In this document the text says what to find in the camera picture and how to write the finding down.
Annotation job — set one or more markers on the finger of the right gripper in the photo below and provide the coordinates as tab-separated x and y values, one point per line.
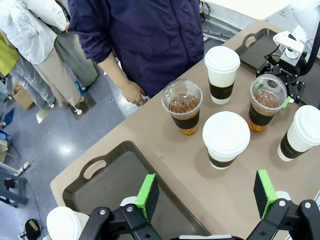
296	91
266	70

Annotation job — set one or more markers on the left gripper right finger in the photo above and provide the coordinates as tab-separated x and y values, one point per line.
262	195

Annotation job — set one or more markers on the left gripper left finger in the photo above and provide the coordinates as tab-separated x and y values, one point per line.
147	200

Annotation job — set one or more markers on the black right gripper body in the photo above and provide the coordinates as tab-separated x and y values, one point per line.
290	70

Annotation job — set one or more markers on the clear dome-lid iced coffee cup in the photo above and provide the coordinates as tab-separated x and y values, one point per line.
266	105
183	110

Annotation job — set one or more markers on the white lidded paper coffee cup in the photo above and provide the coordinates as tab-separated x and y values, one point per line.
222	75
62	223
300	135
225	135

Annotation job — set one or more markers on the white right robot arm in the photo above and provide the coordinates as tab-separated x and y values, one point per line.
306	15

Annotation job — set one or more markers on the person's right forearm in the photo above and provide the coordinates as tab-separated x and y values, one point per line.
112	68

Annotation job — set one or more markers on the dark brown serving tray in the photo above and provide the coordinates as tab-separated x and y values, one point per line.
112	180
257	53

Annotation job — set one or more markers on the person's right hand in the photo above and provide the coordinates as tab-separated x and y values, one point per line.
133	93

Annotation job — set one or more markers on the large white table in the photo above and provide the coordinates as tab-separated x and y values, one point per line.
240	10

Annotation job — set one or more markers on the person in navy jacket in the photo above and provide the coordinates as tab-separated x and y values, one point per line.
155	37

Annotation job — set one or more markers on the small black bag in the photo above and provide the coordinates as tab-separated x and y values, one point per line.
32	226

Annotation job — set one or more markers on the white power strip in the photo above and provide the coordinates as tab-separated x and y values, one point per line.
23	168

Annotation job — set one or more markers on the mannequin in white shirt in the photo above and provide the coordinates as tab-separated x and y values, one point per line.
75	62

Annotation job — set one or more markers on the cardboard box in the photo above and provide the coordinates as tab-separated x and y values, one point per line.
23	97

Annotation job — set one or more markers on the mannequin in yellow shirt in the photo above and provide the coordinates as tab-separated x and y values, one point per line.
27	77

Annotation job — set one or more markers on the person in white coat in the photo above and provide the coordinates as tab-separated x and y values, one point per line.
30	27

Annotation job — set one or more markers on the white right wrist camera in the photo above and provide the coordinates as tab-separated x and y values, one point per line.
287	43

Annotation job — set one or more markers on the metal mannequin base plate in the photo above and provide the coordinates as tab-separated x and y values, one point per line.
83	107

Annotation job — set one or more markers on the grey stool frame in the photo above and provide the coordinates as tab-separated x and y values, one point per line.
12	187

